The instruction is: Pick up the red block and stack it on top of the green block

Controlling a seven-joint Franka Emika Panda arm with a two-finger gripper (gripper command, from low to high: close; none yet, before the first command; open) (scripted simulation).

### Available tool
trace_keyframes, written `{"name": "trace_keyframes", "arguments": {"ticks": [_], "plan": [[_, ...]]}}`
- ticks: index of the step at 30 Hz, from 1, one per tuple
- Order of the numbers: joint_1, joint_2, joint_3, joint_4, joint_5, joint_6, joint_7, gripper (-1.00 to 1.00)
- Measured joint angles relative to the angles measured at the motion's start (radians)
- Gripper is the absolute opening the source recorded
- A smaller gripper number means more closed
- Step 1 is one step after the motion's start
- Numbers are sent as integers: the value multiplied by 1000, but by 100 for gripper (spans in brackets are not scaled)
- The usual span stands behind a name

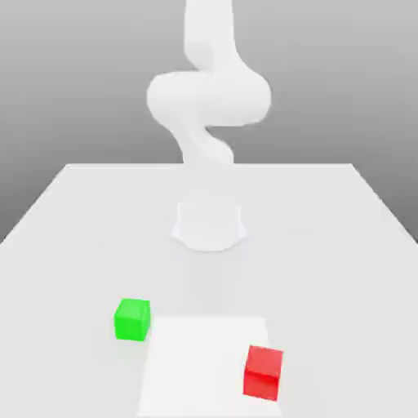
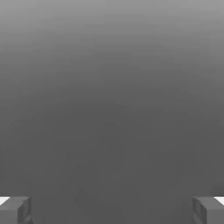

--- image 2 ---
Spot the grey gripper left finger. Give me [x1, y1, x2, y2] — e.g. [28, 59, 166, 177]
[0, 196, 33, 224]

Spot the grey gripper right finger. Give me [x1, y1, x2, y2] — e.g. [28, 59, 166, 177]
[191, 196, 224, 224]

